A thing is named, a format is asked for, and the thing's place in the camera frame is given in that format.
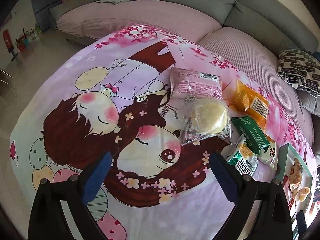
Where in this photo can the red foil snack block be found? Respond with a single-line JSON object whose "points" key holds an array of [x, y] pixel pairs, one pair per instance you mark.
{"points": [[287, 191]]}

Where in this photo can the pink clear bun packet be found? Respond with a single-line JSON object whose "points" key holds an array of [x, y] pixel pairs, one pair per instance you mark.
{"points": [[197, 97]]}

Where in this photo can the green white Korean snack packet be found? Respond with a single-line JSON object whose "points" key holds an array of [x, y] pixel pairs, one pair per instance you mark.
{"points": [[241, 157]]}

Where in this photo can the dark green snack packet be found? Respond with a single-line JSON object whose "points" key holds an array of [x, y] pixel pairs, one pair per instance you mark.
{"points": [[255, 137]]}

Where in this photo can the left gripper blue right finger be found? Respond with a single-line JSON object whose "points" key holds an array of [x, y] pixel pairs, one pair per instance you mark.
{"points": [[227, 176]]}

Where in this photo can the beige orange pastry packet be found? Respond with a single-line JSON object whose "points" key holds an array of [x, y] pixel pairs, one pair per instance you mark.
{"points": [[296, 175]]}

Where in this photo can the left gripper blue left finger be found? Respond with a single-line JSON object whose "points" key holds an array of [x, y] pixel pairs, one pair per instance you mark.
{"points": [[93, 176]]}

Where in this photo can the grey cushion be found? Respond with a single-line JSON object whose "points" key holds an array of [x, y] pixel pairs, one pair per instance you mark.
{"points": [[309, 102]]}

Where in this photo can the pink cartoon blanket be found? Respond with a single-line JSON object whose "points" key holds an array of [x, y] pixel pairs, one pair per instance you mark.
{"points": [[114, 96]]}

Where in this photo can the black white patterned pillow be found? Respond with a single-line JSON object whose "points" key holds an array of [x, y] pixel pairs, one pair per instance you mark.
{"points": [[300, 70]]}

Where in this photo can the pale green rice cracker packet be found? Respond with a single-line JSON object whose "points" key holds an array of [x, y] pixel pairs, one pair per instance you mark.
{"points": [[270, 156]]}

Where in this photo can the small jelly cup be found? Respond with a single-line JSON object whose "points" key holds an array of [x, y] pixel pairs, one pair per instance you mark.
{"points": [[303, 193]]}

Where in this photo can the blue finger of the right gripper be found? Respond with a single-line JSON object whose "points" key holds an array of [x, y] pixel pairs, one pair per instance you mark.
{"points": [[301, 223]]}

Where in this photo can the grey sofa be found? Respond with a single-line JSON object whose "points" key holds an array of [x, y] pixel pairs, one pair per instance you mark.
{"points": [[268, 21]]}

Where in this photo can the teal rimmed cardboard tray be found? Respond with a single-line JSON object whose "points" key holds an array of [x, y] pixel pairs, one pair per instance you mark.
{"points": [[287, 154]]}

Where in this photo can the orange bread packet with barcode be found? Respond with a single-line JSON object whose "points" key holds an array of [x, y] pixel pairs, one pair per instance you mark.
{"points": [[249, 102]]}

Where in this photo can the pink checked sofa cover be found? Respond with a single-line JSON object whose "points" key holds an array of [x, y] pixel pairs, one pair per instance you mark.
{"points": [[96, 20]]}

